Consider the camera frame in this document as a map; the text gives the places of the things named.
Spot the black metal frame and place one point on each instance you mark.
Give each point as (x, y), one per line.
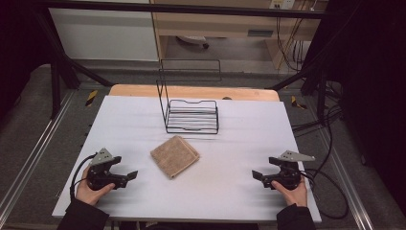
(191, 9)

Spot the person's left hand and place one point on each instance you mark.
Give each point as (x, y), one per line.
(87, 193)

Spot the light wooden desk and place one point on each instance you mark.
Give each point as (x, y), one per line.
(223, 25)

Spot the white cabinet panel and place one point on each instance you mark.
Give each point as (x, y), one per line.
(102, 35)

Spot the yellow black tape strip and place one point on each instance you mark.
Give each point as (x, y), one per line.
(91, 98)
(297, 103)

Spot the white chair base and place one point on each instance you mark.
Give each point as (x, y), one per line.
(193, 40)

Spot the person's right hand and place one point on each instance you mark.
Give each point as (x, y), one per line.
(295, 195)

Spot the white wall socket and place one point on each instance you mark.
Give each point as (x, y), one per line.
(282, 4)

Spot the white table cover board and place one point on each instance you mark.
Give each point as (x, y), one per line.
(236, 150)

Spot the aluminium floor rail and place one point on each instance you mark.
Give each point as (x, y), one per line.
(35, 147)
(348, 188)

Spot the light wooden table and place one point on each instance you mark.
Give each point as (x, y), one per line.
(249, 94)

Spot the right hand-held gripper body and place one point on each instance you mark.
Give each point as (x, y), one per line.
(288, 175)

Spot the beige towel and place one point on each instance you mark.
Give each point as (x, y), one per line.
(175, 156)

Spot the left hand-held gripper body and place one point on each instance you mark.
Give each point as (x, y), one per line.
(102, 174)

